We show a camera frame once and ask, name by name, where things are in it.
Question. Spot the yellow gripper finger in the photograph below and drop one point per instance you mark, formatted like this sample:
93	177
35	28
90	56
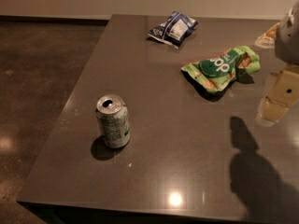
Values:
281	92

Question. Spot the blue chip bag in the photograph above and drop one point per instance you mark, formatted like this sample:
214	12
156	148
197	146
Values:
174	30

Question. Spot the orange snack bag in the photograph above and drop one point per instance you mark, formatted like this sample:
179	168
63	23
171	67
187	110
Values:
267	39

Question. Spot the green rice chip bag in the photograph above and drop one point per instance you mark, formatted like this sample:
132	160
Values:
215	74

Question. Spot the silver green 7up can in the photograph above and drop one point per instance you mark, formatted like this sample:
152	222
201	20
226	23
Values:
112	115

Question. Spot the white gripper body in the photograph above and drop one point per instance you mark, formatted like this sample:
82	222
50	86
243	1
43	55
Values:
288	39

